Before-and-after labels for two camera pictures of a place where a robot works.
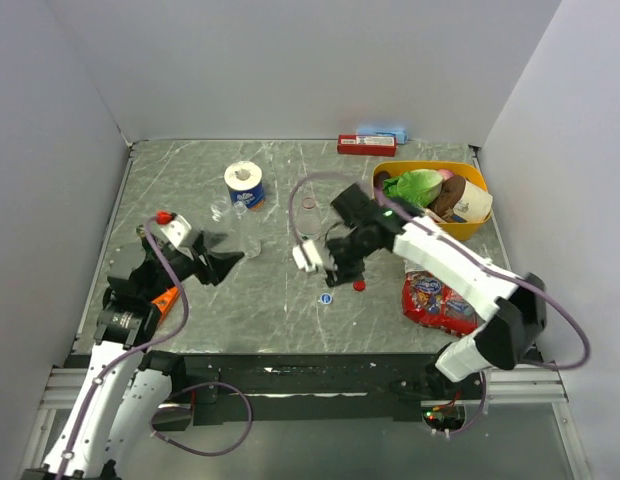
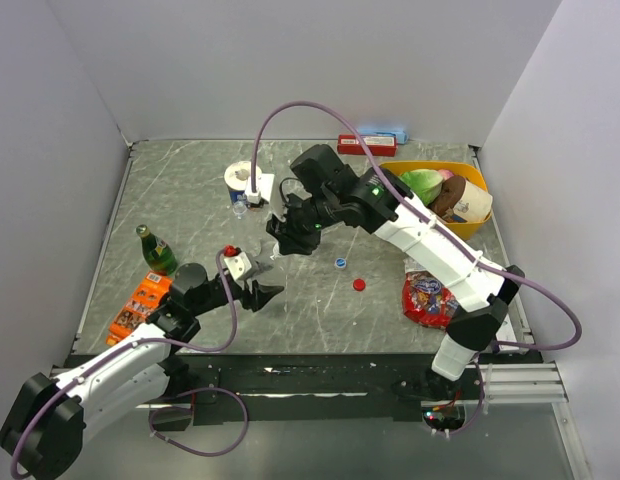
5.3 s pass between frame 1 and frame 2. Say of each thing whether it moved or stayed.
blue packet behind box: stayed
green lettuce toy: stayed
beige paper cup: stayed
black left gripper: moved
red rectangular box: stayed
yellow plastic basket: stayed
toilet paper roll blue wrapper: stayed
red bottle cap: stayed
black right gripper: moved
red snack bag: stayed
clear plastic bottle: moved
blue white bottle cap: moved
